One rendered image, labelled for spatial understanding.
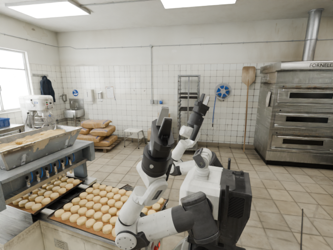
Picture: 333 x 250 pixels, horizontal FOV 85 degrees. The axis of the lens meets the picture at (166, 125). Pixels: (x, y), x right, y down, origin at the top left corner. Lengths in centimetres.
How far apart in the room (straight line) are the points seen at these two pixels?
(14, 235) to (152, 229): 89
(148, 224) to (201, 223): 20
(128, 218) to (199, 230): 25
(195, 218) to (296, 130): 372
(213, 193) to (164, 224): 23
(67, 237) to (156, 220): 74
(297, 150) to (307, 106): 83
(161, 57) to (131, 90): 119
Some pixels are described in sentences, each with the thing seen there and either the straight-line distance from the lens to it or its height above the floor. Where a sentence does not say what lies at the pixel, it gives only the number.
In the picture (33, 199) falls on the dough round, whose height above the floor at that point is 91.
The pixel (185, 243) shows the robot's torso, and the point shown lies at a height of 76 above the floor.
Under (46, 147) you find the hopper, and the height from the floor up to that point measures 125.
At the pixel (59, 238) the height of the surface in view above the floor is 75.
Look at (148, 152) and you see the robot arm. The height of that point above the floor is 146.
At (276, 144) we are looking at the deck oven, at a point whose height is 47.
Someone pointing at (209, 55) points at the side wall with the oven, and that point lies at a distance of 484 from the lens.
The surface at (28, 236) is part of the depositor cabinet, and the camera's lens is 150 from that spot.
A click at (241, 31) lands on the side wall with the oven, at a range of 499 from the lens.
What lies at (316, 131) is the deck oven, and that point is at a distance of 445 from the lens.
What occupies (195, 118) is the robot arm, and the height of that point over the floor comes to 145.
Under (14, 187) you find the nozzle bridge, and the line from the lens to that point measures 142.
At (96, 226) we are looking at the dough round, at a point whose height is 92.
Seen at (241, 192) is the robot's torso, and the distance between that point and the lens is 84.
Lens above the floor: 166
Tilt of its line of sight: 13 degrees down
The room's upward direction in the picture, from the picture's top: straight up
